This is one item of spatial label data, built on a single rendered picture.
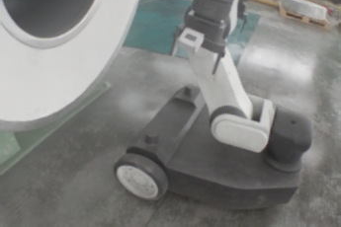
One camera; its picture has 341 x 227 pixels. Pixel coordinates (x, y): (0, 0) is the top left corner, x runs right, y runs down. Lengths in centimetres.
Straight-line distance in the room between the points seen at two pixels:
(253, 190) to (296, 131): 24
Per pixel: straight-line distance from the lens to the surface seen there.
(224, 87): 82
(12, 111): 90
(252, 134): 83
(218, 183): 83
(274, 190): 89
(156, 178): 82
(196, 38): 54
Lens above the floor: 79
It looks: 32 degrees down
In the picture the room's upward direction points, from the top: 4 degrees clockwise
